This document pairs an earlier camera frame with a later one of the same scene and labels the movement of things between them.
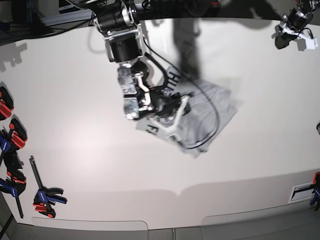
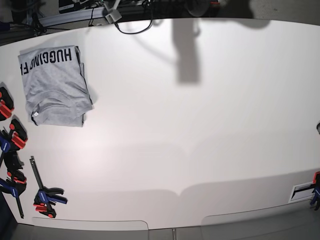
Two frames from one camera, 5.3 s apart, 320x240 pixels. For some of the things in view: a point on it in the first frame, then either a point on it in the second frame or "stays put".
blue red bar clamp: x=11 y=142 stays put
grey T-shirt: x=192 y=113 to x=57 y=91
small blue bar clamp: x=42 y=203 stays put
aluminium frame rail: x=58 y=18 stays put
